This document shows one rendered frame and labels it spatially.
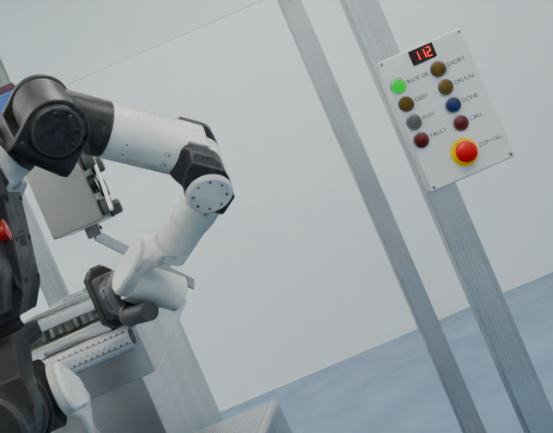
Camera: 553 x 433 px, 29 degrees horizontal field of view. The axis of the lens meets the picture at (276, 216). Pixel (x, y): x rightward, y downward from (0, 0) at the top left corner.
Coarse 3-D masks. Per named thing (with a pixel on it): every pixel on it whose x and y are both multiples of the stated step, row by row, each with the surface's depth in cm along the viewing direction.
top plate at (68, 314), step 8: (80, 304) 218; (88, 304) 216; (64, 312) 216; (72, 312) 216; (80, 312) 216; (48, 320) 216; (56, 320) 216; (64, 320) 216; (40, 328) 216; (48, 328) 216
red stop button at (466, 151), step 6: (462, 144) 197; (468, 144) 197; (474, 144) 197; (456, 150) 197; (462, 150) 197; (468, 150) 197; (474, 150) 197; (462, 156) 197; (468, 156) 197; (474, 156) 197
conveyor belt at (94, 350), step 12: (96, 336) 218; (108, 336) 213; (120, 336) 212; (72, 348) 214; (84, 348) 212; (96, 348) 212; (108, 348) 212; (120, 348) 212; (132, 348) 213; (48, 360) 213; (60, 360) 212; (72, 360) 212; (84, 360) 212; (96, 360) 212
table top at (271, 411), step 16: (272, 400) 70; (240, 416) 69; (256, 416) 67; (272, 416) 66; (208, 432) 69; (224, 432) 66; (240, 432) 65; (256, 432) 63; (272, 432) 64; (288, 432) 69
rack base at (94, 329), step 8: (88, 328) 216; (96, 328) 216; (104, 328) 216; (64, 336) 217; (72, 336) 216; (80, 336) 216; (88, 336) 218; (48, 344) 216; (56, 344) 216; (64, 344) 216; (72, 344) 218; (32, 352) 216; (40, 352) 216; (48, 352) 218; (56, 352) 218
